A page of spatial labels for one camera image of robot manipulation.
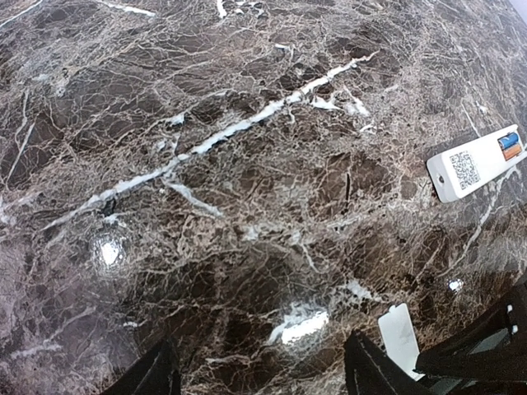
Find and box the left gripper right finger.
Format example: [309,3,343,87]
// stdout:
[344,330,431,395]

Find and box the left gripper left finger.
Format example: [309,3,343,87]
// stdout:
[101,339,181,395]

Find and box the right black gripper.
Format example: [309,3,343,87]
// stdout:
[415,283,526,394]

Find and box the white battery cover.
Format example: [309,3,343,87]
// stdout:
[378,303,423,381]

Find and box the white remote control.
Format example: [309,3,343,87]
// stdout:
[427,124,526,203]

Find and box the orange battery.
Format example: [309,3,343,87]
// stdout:
[502,144,522,161]

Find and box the blue battery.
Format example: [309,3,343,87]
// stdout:
[498,132,519,151]

